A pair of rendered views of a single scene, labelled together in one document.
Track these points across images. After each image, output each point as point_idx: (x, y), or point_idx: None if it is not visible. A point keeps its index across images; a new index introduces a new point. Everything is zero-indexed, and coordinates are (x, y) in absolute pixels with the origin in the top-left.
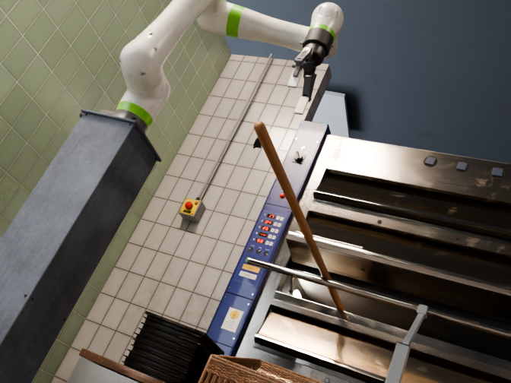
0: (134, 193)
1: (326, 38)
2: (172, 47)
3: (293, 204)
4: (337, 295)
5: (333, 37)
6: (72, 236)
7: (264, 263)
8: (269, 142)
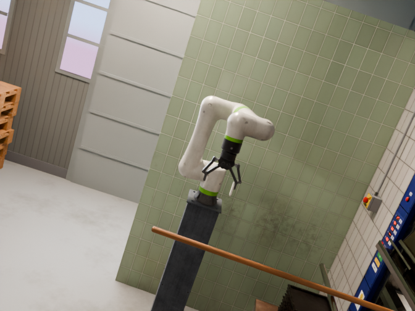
0: (208, 232)
1: (225, 145)
2: (196, 157)
3: (223, 257)
4: (376, 309)
5: (233, 141)
6: (173, 258)
7: (321, 271)
8: (164, 235)
